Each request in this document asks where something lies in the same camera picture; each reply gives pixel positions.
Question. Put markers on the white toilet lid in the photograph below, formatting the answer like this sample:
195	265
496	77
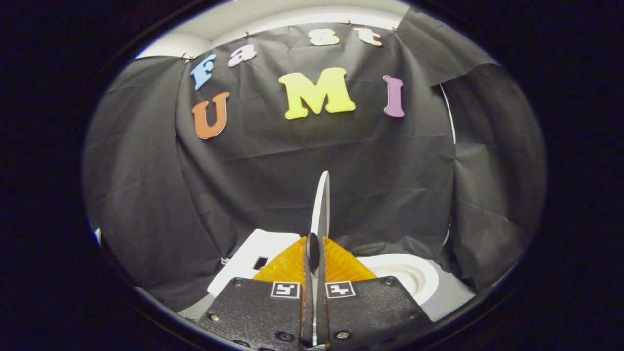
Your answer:
321	209

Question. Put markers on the black backdrop cloth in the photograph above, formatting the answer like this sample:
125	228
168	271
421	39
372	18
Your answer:
273	175

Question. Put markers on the white toilet tank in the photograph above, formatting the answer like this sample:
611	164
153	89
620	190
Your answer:
248	253

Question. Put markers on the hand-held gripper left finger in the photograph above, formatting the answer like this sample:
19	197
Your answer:
253	312

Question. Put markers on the white toilet bowl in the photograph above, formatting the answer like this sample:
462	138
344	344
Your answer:
414	273

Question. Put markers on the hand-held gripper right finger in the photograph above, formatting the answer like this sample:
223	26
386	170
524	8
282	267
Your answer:
375	312

